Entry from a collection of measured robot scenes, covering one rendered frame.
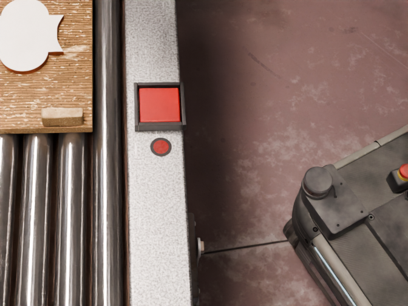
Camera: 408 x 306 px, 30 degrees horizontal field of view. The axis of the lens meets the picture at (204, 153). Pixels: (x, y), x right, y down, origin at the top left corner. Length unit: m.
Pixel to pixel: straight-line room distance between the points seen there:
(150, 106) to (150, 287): 0.27
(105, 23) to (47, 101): 0.18
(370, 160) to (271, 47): 0.60
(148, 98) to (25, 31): 0.22
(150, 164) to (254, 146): 1.10
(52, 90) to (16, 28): 0.12
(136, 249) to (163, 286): 0.06
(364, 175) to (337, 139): 0.34
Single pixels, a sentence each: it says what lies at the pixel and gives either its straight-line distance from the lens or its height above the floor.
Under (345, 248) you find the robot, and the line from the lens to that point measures 1.84.
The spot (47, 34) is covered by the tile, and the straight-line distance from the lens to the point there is 1.20.
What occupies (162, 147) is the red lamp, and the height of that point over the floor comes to 0.92.
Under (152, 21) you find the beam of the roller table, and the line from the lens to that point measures 1.24.
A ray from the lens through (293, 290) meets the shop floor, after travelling 2.03.
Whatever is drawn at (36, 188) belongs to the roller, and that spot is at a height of 0.92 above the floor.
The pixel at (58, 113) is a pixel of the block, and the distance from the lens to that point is 1.10.
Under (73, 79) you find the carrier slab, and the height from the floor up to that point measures 0.94.
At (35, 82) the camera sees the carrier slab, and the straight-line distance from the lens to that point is 1.16.
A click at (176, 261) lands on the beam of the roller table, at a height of 0.91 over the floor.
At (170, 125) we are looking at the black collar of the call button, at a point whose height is 0.93.
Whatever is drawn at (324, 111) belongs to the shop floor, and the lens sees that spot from 2.29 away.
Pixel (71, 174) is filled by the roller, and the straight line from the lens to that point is 1.10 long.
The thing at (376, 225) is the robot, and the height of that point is 0.26.
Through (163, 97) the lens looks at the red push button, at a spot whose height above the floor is 0.93.
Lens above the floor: 1.90
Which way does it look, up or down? 61 degrees down
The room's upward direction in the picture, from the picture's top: 10 degrees clockwise
